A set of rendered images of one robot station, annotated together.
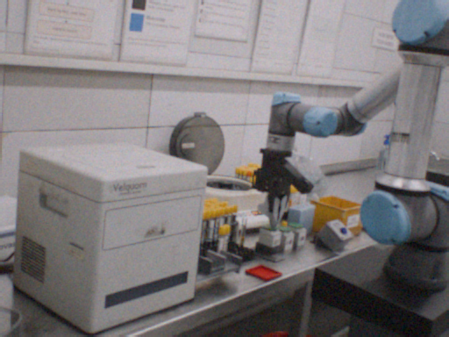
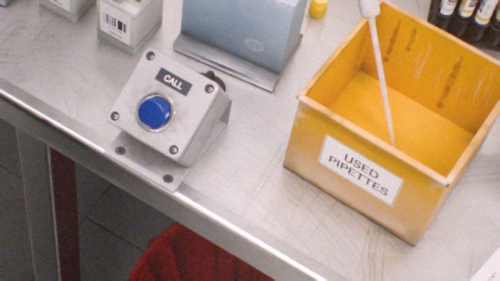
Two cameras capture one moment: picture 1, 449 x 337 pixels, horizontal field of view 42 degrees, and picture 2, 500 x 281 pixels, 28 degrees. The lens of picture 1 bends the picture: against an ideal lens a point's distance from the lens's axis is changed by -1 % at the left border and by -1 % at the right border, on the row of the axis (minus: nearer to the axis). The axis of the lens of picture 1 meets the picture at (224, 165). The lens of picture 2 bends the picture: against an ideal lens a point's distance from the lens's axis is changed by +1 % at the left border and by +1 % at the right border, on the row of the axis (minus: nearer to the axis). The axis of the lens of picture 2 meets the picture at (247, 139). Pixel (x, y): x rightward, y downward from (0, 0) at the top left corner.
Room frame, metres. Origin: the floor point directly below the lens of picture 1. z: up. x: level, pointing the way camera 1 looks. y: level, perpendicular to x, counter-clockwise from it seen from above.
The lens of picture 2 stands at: (1.59, -0.84, 1.58)
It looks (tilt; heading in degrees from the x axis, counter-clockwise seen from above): 55 degrees down; 73
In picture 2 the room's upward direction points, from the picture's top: 11 degrees clockwise
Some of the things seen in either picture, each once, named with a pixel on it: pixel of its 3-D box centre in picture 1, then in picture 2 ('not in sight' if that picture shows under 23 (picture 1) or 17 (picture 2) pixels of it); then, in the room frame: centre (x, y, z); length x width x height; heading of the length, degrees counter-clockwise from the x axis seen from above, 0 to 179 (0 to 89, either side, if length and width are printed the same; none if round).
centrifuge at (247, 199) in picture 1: (225, 201); not in sight; (1.84, -0.02, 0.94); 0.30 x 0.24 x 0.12; 42
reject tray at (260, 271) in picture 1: (263, 272); not in sight; (1.40, -0.13, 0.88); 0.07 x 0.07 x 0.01; 51
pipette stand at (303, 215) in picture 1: (300, 222); (243, 9); (1.74, -0.25, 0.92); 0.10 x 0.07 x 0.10; 147
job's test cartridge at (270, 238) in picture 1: (269, 240); not in sight; (1.54, -0.15, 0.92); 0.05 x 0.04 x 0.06; 53
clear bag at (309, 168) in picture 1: (306, 171); not in sight; (2.49, -0.35, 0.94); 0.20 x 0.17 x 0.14; 122
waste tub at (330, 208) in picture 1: (335, 217); (396, 121); (1.85, -0.38, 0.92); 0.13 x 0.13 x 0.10; 48
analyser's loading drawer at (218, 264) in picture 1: (202, 268); not in sight; (1.27, 0.02, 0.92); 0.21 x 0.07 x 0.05; 141
